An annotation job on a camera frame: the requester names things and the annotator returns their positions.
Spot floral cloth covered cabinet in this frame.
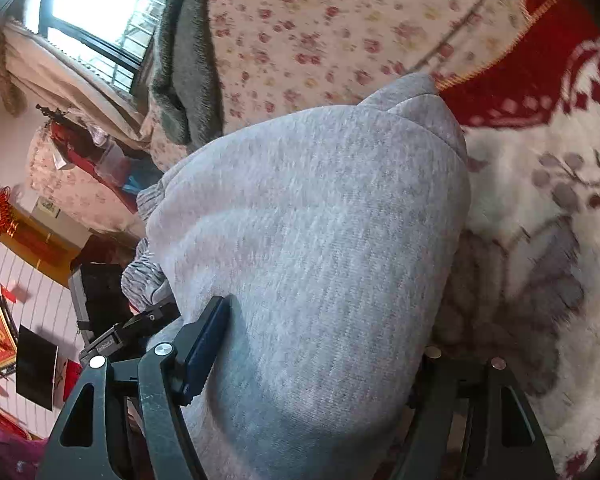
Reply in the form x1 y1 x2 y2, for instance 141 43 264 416
27 125 146 236

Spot grey sweat pants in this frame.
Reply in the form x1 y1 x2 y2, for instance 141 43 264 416
121 72 474 480

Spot black flat panel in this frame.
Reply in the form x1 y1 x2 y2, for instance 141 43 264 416
15 324 60 411

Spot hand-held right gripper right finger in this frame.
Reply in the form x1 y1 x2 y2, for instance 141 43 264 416
390 345 552 480

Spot blue cloth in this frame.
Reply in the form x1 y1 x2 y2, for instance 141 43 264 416
120 162 163 196

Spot floral quilt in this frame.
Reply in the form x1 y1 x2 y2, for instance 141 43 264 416
140 0 567 177

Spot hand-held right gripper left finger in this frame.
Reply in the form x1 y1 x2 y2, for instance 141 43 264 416
36 296 232 480

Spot wooden door frame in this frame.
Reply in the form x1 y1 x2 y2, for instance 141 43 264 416
0 170 91 288

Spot clear plastic container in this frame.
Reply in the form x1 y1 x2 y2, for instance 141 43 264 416
96 137 131 183

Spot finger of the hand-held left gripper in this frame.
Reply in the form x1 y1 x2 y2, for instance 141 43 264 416
130 301 183 347

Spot grey fleece blanket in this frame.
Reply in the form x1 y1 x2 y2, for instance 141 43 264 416
149 0 227 153

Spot red and white plush blanket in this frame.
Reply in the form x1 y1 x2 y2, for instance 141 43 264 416
429 0 600 480

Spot beige curtain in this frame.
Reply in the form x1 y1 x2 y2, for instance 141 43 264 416
0 17 155 152

